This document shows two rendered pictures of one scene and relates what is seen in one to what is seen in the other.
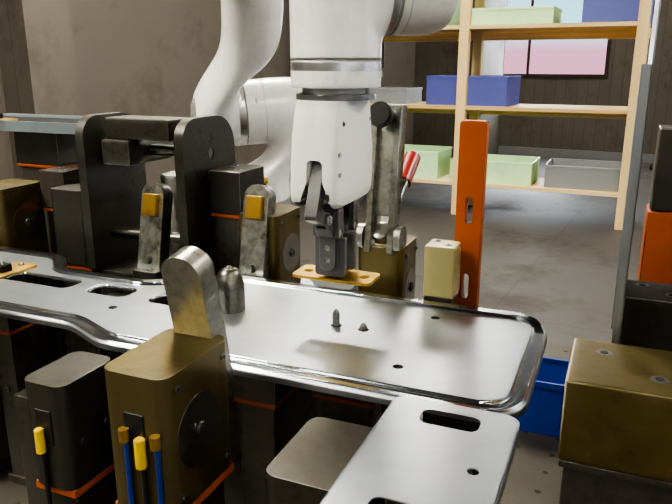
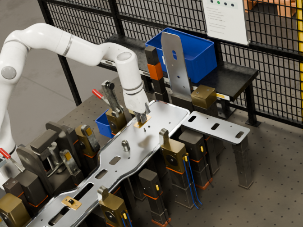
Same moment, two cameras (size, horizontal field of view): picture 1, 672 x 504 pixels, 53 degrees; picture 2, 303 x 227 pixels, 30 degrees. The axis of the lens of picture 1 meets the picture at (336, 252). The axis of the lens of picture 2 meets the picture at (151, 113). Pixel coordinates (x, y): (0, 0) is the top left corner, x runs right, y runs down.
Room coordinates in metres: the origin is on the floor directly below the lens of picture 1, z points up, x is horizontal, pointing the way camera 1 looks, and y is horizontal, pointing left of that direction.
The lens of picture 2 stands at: (-0.19, 1.70, 2.56)
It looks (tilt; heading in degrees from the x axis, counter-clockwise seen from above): 38 degrees down; 295
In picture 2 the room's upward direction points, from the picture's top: 15 degrees counter-clockwise
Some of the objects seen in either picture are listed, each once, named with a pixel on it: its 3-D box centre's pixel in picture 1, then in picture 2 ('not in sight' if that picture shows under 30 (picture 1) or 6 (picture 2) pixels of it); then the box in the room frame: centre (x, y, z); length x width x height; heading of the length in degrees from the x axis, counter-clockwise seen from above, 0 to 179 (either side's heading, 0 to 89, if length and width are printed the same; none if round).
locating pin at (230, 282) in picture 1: (230, 294); (125, 146); (0.70, 0.12, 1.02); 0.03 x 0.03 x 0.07
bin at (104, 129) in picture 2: (533, 393); (110, 124); (0.99, -0.32, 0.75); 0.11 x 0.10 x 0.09; 67
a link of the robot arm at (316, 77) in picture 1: (336, 76); (132, 85); (0.65, 0.00, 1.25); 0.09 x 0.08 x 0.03; 157
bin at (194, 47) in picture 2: not in sight; (181, 54); (0.58, -0.44, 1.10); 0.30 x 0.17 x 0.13; 151
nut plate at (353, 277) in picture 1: (336, 270); (142, 120); (0.65, 0.00, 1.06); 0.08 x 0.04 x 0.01; 67
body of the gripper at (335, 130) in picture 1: (335, 143); (135, 97); (0.65, 0.00, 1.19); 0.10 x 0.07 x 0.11; 157
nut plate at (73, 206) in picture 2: (2, 268); (71, 202); (0.83, 0.43, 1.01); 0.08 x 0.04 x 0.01; 157
